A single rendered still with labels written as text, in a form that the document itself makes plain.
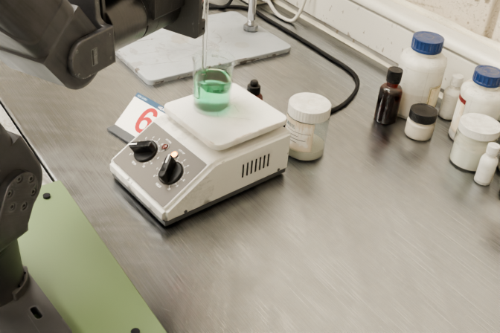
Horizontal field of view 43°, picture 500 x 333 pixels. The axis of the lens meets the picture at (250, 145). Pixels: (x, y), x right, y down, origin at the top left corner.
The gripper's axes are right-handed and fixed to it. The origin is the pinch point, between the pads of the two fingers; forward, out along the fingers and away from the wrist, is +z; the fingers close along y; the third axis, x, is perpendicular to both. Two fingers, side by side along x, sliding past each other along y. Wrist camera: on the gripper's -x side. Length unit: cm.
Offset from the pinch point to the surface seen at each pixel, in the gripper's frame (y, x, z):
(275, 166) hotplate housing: -10.8, 23.1, 1.6
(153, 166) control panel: 0.2, 21.2, -10.0
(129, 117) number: 12.8, 23.9, 0.7
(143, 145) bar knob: 2.2, 19.2, -9.4
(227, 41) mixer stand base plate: 16.5, 24.3, 33.2
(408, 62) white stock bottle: -18.6, 15.8, 28.2
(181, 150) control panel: -2.1, 19.3, -7.4
